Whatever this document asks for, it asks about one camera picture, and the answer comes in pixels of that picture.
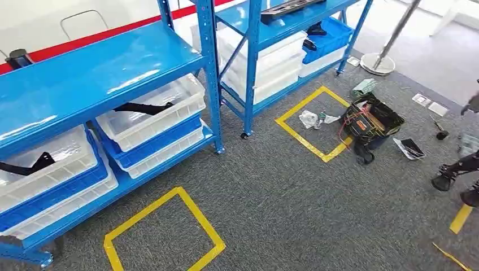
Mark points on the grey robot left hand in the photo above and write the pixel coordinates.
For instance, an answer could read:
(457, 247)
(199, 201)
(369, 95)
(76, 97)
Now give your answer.
(472, 104)

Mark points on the white floor socket plate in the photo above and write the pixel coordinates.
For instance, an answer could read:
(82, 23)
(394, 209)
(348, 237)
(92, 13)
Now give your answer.
(353, 61)
(421, 100)
(438, 109)

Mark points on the translucent grey plastic object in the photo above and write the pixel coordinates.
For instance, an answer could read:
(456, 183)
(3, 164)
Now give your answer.
(469, 145)

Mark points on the white tray with tablet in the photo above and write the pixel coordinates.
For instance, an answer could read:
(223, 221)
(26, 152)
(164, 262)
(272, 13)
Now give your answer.
(410, 147)

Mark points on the white furniture leg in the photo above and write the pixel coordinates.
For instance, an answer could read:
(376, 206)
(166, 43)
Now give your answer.
(449, 16)

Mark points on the black robot right foot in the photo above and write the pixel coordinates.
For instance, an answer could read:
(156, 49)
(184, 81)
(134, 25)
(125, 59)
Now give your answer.
(470, 197)

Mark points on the black tool bag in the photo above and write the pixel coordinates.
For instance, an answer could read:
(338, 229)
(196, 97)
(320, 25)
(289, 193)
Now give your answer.
(374, 119)

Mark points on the green and white packet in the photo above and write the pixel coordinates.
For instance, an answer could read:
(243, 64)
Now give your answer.
(365, 86)

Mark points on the yellow floor tape strip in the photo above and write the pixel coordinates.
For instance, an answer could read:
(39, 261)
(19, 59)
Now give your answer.
(461, 219)
(451, 257)

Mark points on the blue plastic bin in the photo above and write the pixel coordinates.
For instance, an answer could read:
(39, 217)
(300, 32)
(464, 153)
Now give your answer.
(37, 205)
(161, 142)
(333, 37)

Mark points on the crumpled clear plastic bag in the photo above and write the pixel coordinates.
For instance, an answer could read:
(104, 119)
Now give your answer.
(310, 119)

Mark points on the black bent plastic part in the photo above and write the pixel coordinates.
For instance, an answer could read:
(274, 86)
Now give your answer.
(144, 108)
(316, 30)
(310, 45)
(26, 166)

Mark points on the blue metal shelf rack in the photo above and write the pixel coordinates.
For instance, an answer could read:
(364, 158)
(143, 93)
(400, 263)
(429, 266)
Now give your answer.
(93, 74)
(277, 28)

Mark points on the chrome stanchion post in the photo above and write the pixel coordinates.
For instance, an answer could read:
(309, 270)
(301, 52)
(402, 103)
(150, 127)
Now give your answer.
(378, 63)

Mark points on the black plastic plate frame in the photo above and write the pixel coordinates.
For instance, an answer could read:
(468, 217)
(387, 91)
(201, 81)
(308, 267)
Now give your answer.
(288, 8)

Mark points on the black barrier post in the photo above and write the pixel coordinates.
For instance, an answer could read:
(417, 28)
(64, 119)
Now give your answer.
(17, 58)

